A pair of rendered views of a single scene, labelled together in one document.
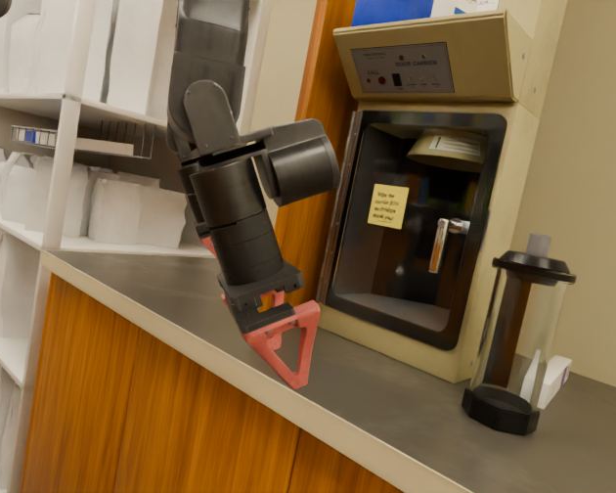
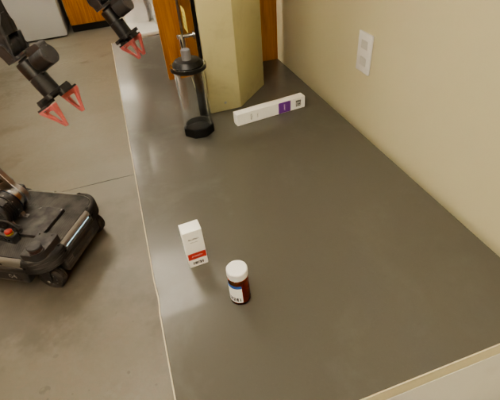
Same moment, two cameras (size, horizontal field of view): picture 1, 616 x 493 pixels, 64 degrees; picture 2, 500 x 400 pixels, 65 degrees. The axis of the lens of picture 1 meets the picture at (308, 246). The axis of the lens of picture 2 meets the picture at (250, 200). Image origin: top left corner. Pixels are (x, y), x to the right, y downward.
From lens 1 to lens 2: 1.16 m
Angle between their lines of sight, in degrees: 46
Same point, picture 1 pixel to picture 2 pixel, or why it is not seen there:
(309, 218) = (175, 22)
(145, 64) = not seen: outside the picture
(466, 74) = not seen: outside the picture
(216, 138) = (9, 59)
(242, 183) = (25, 69)
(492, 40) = not seen: outside the picture
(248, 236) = (36, 83)
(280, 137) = (28, 51)
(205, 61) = not seen: outside the picture
